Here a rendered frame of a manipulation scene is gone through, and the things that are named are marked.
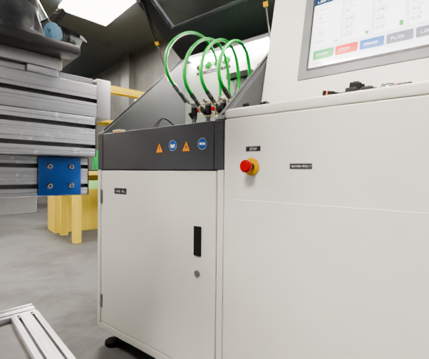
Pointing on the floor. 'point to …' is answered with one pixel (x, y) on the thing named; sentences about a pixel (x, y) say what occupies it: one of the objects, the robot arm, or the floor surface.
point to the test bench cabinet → (216, 275)
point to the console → (340, 216)
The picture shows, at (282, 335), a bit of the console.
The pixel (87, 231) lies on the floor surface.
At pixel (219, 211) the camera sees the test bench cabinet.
